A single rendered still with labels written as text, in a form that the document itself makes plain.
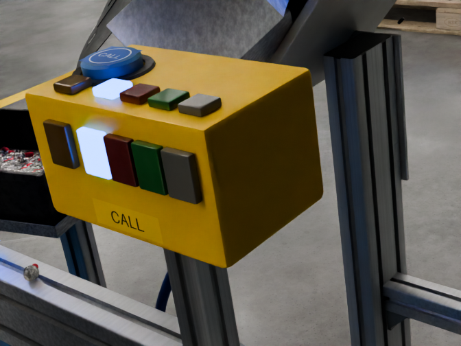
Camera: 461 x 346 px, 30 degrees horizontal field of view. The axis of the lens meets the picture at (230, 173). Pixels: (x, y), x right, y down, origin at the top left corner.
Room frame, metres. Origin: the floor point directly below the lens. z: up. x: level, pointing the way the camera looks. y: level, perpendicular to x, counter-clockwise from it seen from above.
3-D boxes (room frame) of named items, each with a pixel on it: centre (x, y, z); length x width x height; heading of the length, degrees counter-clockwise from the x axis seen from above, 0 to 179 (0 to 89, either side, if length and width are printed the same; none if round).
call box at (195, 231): (0.51, 0.03, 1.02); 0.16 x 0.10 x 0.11; 46
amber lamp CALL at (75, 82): (0.52, 0.09, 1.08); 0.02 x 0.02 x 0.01; 46
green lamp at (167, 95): (0.46, 0.03, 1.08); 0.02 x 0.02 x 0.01; 46
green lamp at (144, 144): (0.45, 0.04, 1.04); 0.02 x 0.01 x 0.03; 46
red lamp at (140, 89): (0.48, 0.05, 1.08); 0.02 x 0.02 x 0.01; 46
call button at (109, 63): (0.54, 0.07, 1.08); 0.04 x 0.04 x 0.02
